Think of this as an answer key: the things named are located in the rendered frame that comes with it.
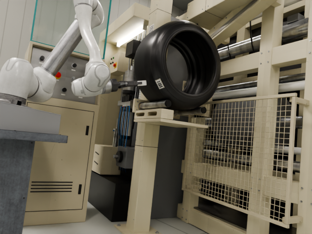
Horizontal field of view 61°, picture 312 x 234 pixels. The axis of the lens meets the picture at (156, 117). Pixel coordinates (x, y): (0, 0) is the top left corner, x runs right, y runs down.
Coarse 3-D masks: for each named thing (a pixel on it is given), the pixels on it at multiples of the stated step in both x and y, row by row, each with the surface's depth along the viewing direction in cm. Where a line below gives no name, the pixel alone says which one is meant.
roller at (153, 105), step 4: (164, 100) 160; (168, 100) 158; (140, 104) 186; (144, 104) 180; (148, 104) 175; (152, 104) 170; (156, 104) 166; (160, 104) 162; (164, 104) 158; (168, 104) 158; (140, 108) 186; (144, 108) 181; (148, 108) 177; (152, 108) 173
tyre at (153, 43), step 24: (168, 24) 162; (192, 24) 168; (144, 48) 163; (192, 48) 198; (216, 48) 178; (144, 72) 162; (168, 72) 157; (192, 72) 202; (216, 72) 177; (168, 96) 160; (192, 96) 166
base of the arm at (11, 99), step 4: (0, 96) 137; (4, 96) 137; (8, 96) 138; (12, 96) 139; (0, 100) 133; (4, 100) 136; (8, 100) 138; (12, 100) 138; (16, 100) 136; (20, 100) 142; (24, 100) 145; (16, 104) 136; (20, 104) 138; (24, 104) 145
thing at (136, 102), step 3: (135, 99) 185; (138, 99) 187; (141, 99) 188; (135, 102) 185; (138, 102) 187; (141, 102) 187; (144, 102) 189; (147, 102) 190; (135, 105) 185; (138, 105) 186; (132, 108) 187; (135, 108) 185; (138, 108) 186; (156, 108) 194; (159, 108) 195; (132, 111) 186; (135, 111) 185; (174, 117) 202; (177, 117) 204
